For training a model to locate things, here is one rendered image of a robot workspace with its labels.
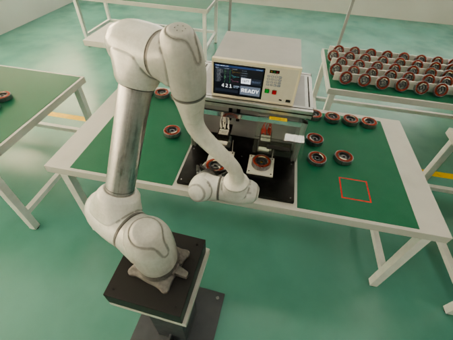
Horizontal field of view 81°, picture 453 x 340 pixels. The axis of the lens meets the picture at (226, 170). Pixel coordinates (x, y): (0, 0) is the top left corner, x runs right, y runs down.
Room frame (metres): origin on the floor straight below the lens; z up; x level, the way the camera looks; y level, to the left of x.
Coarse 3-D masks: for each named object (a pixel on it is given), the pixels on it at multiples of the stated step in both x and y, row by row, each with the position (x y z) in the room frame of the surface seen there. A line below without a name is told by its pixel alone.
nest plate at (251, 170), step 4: (252, 156) 1.19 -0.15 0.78; (272, 160) 1.16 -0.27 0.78; (248, 164) 1.12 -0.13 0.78; (272, 164) 1.13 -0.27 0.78; (248, 168) 1.08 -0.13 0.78; (252, 168) 1.08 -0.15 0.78; (272, 168) 1.09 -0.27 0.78; (248, 172) 1.05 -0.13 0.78; (252, 172) 1.05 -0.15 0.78; (256, 172) 1.05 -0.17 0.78; (260, 172) 1.06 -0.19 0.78; (264, 172) 1.06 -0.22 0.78; (268, 172) 1.06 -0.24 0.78; (272, 172) 1.06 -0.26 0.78; (268, 176) 1.03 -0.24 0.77; (272, 176) 1.03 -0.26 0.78
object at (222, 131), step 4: (220, 128) 1.26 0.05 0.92; (220, 132) 1.22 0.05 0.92; (224, 132) 1.22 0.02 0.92; (228, 132) 1.22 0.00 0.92; (220, 136) 1.20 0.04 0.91; (224, 136) 1.19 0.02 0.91; (228, 136) 1.19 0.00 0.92; (220, 140) 1.19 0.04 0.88; (224, 140) 1.19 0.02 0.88; (228, 140) 1.19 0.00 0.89; (224, 144) 1.17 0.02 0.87
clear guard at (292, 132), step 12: (264, 120) 1.16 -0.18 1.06; (276, 120) 1.17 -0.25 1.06; (288, 120) 1.17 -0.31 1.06; (300, 120) 1.18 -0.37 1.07; (264, 132) 1.06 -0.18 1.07; (276, 132) 1.06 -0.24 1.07; (288, 132) 1.07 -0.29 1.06; (300, 132) 1.07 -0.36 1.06; (264, 144) 0.99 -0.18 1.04; (276, 144) 0.99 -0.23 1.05; (288, 144) 0.99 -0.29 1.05; (300, 144) 0.99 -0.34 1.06; (288, 156) 0.95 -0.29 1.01; (300, 156) 0.95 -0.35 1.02
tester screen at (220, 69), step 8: (216, 64) 1.29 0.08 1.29; (216, 72) 1.29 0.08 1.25; (224, 72) 1.28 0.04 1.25; (232, 72) 1.28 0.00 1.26; (240, 72) 1.27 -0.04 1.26; (248, 72) 1.26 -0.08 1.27; (256, 72) 1.26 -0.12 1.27; (216, 80) 1.29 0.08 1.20; (224, 80) 1.28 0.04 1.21; (232, 80) 1.28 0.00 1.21; (240, 80) 1.27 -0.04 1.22; (224, 88) 1.28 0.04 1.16; (232, 88) 1.27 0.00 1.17; (256, 96) 1.26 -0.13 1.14
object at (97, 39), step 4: (108, 24) 1.98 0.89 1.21; (100, 28) 1.90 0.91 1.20; (104, 28) 1.90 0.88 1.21; (96, 32) 1.82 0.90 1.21; (100, 32) 1.83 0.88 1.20; (104, 32) 1.83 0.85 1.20; (88, 36) 1.75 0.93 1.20; (92, 36) 1.75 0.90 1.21; (96, 36) 1.75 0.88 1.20; (100, 36) 1.76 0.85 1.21; (84, 40) 1.69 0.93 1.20; (88, 40) 1.68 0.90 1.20; (92, 40) 1.69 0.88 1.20; (96, 40) 1.69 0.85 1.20; (100, 40) 1.69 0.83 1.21; (84, 44) 1.69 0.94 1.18; (88, 44) 1.68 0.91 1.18; (92, 44) 1.68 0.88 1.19; (96, 44) 1.68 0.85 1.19; (100, 44) 1.67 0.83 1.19; (104, 44) 1.67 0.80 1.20
